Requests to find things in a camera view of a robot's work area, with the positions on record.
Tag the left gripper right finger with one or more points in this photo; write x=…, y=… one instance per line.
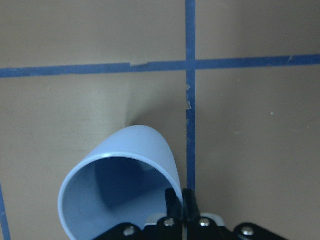
x=191, y=212

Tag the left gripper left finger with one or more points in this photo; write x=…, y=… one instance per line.
x=174, y=207

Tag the light blue plastic cup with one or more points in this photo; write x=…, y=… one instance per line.
x=123, y=180

